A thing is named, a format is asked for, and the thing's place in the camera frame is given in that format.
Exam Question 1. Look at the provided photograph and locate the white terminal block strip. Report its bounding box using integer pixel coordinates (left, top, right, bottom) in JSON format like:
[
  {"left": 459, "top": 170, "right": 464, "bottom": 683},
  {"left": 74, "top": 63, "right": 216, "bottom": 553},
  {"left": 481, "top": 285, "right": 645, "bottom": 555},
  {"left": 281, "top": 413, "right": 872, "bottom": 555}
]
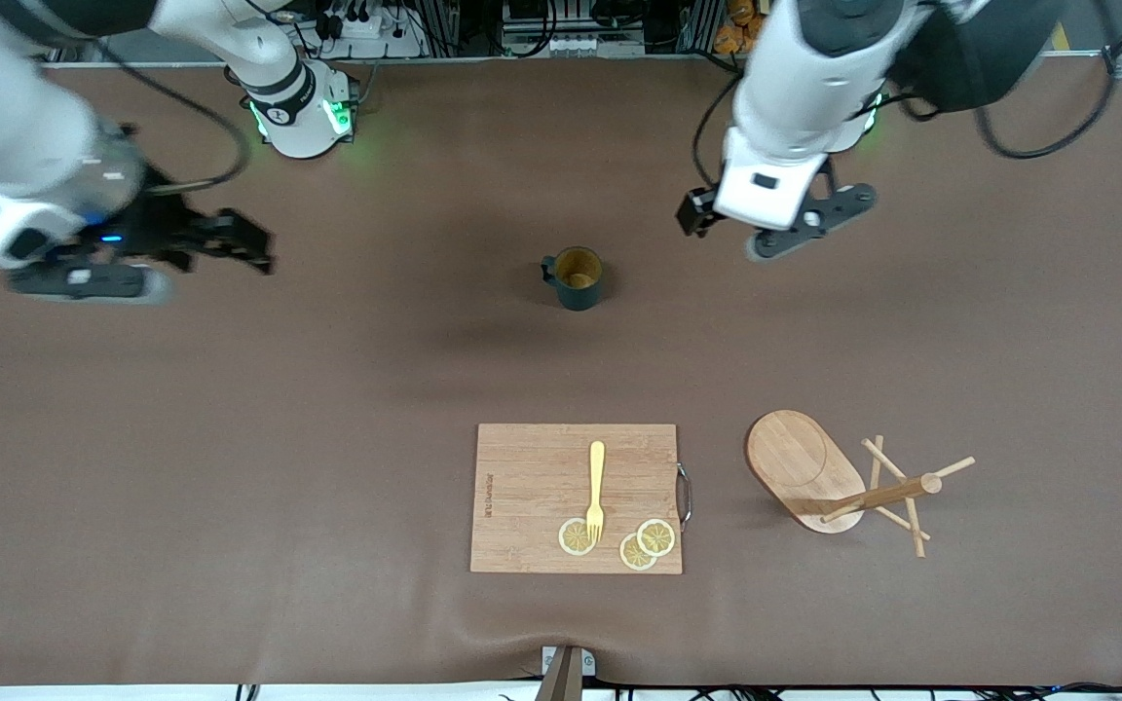
[{"left": 501, "top": 32, "right": 647, "bottom": 57}]

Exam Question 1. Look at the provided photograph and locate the yellow plastic fork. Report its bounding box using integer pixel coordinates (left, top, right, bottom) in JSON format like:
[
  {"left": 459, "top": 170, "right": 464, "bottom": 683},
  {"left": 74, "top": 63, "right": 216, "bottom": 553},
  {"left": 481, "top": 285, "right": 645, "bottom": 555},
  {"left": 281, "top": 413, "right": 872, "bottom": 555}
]
[{"left": 586, "top": 440, "right": 608, "bottom": 543}]

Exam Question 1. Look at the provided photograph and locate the wooden cutting board metal handle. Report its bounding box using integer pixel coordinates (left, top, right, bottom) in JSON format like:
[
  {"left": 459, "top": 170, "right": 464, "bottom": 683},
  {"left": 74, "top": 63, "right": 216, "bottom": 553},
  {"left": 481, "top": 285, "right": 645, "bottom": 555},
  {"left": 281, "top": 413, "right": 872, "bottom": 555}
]
[{"left": 469, "top": 423, "right": 693, "bottom": 575}]

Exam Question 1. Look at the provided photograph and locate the wooden mug tree rack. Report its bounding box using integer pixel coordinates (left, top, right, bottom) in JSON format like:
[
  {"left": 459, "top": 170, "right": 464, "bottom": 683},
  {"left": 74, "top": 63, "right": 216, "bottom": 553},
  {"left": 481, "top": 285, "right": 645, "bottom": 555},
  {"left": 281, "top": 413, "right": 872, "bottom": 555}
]
[{"left": 744, "top": 409, "right": 977, "bottom": 559}]

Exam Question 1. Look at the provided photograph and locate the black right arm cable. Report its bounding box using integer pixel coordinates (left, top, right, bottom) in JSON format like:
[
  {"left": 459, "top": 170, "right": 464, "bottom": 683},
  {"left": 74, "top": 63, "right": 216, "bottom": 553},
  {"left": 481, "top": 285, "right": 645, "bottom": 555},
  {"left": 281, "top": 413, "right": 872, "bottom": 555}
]
[{"left": 84, "top": 39, "right": 252, "bottom": 196}]

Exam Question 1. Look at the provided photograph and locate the brown table mat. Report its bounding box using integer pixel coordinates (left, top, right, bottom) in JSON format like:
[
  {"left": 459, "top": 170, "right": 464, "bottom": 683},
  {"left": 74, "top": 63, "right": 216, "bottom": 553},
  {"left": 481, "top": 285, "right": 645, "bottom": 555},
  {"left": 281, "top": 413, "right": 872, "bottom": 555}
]
[{"left": 0, "top": 54, "right": 1122, "bottom": 687}]

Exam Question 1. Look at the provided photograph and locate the metal table edge bracket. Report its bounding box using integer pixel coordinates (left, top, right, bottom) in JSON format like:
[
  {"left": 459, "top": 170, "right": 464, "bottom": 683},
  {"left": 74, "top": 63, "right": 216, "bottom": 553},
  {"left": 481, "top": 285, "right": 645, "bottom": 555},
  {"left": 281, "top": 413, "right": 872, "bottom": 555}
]
[{"left": 534, "top": 646, "right": 597, "bottom": 701}]

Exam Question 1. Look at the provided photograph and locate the white power strip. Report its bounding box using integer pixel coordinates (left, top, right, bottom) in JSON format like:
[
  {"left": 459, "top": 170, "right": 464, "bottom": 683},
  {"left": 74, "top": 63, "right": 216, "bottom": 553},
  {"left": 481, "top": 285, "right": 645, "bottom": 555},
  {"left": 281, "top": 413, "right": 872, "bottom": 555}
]
[{"left": 313, "top": 8, "right": 404, "bottom": 42}]

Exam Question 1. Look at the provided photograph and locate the orange packaged goods pile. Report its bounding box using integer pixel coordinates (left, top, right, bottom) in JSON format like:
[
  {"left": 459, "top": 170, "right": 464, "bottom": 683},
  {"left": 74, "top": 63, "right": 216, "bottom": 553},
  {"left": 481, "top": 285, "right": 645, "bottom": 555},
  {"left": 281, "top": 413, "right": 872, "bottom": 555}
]
[{"left": 714, "top": 0, "right": 768, "bottom": 55}]

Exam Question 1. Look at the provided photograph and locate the dark teal mug yellow inside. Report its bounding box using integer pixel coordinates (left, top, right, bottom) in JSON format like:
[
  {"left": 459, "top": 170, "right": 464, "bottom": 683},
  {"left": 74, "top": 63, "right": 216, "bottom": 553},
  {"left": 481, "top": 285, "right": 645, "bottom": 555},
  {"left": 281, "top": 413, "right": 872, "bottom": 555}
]
[{"left": 541, "top": 246, "right": 607, "bottom": 313}]

